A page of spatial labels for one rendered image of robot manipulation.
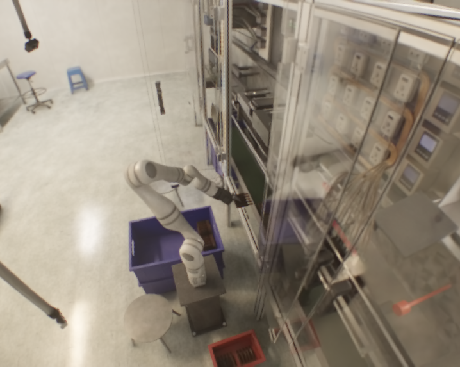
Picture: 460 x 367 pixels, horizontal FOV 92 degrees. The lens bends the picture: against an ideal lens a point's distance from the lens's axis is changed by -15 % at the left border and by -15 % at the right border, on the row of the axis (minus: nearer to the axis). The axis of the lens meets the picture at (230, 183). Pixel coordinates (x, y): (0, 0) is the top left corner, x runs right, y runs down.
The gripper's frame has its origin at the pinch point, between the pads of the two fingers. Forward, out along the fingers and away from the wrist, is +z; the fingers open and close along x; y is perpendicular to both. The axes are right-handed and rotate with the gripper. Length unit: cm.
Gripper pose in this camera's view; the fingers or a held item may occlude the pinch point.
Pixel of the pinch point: (240, 200)
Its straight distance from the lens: 140.4
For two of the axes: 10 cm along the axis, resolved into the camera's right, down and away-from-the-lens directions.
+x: 2.6, 6.2, -7.4
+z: 6.9, 4.2, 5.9
